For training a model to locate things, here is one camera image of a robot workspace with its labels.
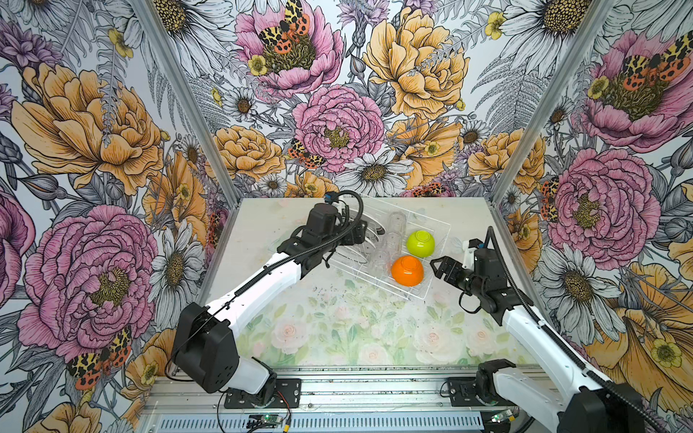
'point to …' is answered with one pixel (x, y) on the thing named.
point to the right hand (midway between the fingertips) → (440, 274)
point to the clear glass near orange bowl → (380, 262)
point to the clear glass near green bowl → (397, 223)
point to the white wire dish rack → (399, 252)
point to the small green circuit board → (263, 419)
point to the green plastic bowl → (420, 244)
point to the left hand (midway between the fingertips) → (356, 232)
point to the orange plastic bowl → (408, 271)
